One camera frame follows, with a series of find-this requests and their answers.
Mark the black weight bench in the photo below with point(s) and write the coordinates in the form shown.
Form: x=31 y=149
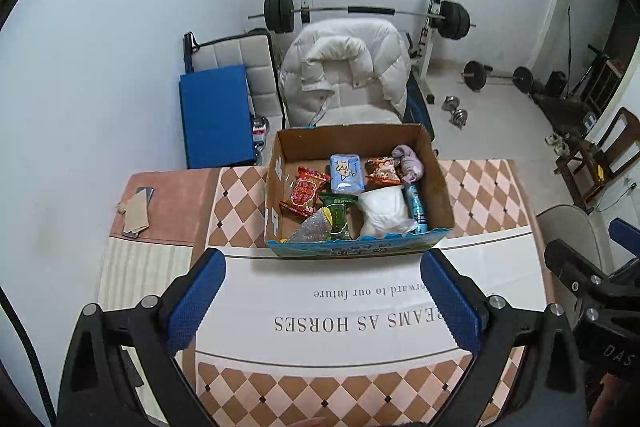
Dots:
x=417 y=107

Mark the checkered printed tablecloth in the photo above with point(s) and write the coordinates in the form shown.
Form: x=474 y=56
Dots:
x=350 y=357

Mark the blue tissue packet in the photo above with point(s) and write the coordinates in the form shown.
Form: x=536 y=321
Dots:
x=345 y=172

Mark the striped beige table mat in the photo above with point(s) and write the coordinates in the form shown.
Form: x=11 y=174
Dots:
x=150 y=257

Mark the black speaker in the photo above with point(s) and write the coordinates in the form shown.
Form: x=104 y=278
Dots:
x=556 y=84

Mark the purple sock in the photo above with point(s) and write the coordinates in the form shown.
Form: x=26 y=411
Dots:
x=410 y=163

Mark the short barbell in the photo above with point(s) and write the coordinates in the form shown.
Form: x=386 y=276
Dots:
x=474 y=74

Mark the cardboard box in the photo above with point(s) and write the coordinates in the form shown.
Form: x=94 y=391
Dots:
x=437 y=187

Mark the chrome dumbbell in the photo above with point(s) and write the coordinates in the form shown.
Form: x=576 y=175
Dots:
x=450 y=103
x=458 y=117

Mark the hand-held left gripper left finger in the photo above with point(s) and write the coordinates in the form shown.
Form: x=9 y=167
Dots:
x=192 y=302

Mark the pair of white shoes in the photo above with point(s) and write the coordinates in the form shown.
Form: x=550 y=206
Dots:
x=557 y=143

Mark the dark low bench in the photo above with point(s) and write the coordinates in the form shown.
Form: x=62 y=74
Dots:
x=562 y=112

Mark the wooden chair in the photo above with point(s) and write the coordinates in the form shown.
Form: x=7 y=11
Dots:
x=612 y=142

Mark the orange snack packet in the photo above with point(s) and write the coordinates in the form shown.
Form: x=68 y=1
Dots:
x=382 y=169

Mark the red snack packet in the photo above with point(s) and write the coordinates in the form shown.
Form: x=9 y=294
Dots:
x=305 y=192

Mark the silver glitter packet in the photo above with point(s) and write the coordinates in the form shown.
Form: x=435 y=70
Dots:
x=312 y=229

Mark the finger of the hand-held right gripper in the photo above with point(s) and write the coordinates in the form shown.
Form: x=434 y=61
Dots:
x=625 y=234
x=570 y=262

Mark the long blue packet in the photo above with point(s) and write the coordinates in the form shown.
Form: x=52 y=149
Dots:
x=415 y=207

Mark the white quilted chair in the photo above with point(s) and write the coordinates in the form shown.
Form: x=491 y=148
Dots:
x=255 y=57

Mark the barbell with black plates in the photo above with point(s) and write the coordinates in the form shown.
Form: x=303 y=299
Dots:
x=325 y=9

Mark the brown cardboard piece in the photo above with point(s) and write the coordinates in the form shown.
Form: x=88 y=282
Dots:
x=136 y=212

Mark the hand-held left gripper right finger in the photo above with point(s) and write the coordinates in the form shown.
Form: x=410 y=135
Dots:
x=452 y=302

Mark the white plastic bag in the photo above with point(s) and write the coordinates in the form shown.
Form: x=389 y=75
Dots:
x=385 y=209

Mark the white barbell rack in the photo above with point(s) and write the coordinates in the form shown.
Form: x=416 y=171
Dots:
x=437 y=2

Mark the green snack packet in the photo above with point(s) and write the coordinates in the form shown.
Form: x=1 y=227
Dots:
x=342 y=207

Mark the white puffer jacket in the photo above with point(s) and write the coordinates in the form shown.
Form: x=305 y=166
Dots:
x=345 y=67

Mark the blue folded mat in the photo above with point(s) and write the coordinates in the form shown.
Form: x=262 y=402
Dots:
x=215 y=117

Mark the smartphone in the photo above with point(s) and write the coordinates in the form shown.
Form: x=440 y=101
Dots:
x=147 y=192

